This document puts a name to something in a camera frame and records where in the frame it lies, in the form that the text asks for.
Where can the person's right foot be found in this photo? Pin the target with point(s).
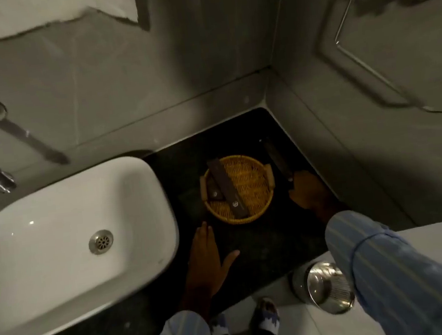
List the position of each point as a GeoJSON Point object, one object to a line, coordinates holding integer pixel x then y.
{"type": "Point", "coordinates": [265, 323]}

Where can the chrome sink drain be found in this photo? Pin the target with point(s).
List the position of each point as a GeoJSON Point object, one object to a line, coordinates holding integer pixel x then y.
{"type": "Point", "coordinates": [101, 241]}

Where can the white ceramic sink basin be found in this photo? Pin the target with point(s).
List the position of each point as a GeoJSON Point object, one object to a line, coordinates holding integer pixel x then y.
{"type": "Point", "coordinates": [51, 216]}

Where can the steel waste bin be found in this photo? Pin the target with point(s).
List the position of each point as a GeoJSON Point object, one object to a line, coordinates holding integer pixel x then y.
{"type": "Point", "coordinates": [324, 287]}

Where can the person's right fingers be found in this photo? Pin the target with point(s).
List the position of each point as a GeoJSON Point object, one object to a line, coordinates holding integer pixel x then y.
{"type": "Point", "coordinates": [297, 190]}

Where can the yellow wicker basket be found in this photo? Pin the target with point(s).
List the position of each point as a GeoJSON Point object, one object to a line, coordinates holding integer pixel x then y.
{"type": "Point", "coordinates": [254, 193]}

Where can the small dark toiletry packet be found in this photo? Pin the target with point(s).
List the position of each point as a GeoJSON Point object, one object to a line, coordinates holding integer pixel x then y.
{"type": "Point", "coordinates": [214, 194]}

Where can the white towel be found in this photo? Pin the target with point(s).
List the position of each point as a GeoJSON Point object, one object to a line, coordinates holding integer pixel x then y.
{"type": "Point", "coordinates": [28, 12]}

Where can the long dark box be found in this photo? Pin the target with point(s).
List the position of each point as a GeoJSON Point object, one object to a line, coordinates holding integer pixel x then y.
{"type": "Point", "coordinates": [278, 163]}
{"type": "Point", "coordinates": [228, 188]}

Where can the person's right hand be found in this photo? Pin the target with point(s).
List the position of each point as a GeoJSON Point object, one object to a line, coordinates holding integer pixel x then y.
{"type": "Point", "coordinates": [309, 195]}

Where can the person's right forearm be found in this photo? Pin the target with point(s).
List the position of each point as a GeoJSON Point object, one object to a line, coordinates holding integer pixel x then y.
{"type": "Point", "coordinates": [401, 280]}

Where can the person's left thumb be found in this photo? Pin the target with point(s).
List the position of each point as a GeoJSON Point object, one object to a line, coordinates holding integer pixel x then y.
{"type": "Point", "coordinates": [231, 258]}

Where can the person's left hand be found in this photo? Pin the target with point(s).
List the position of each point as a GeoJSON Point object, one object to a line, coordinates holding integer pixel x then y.
{"type": "Point", "coordinates": [206, 266]}

